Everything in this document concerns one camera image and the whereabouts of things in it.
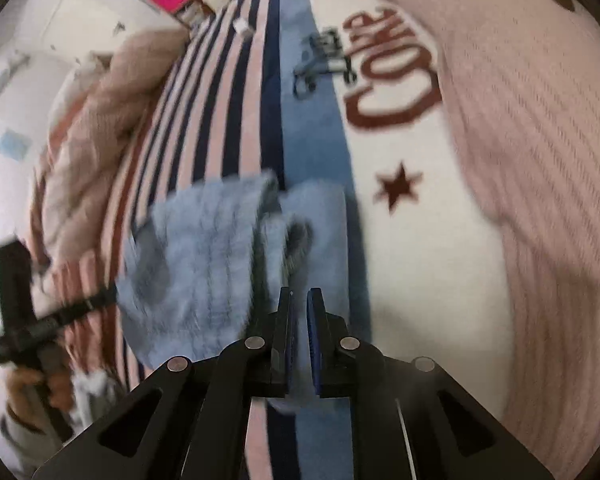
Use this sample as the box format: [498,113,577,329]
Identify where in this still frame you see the light blue denim pants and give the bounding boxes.
[115,170,353,413]

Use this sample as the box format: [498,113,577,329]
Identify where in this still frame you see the beige knitted blanket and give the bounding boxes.
[377,0,600,461]

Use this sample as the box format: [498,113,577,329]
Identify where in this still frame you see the blue wall poster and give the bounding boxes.
[0,129,31,160]

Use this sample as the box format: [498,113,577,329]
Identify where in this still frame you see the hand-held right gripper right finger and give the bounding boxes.
[306,287,556,480]

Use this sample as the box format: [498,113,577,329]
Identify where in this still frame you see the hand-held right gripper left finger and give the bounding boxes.
[30,287,297,480]

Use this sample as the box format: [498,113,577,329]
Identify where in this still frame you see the white door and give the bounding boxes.
[40,0,181,61]

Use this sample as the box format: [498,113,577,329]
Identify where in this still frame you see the striped printed blanket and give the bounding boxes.
[30,0,516,480]

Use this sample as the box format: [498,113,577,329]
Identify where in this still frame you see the person's left hand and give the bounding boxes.
[5,367,76,411]

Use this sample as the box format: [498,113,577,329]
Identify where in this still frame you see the white air conditioner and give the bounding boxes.
[0,52,31,111]

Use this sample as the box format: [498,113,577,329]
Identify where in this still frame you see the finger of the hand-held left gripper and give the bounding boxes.
[55,285,120,326]

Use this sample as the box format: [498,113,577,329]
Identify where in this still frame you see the pink and grey quilt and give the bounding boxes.
[30,27,191,271]

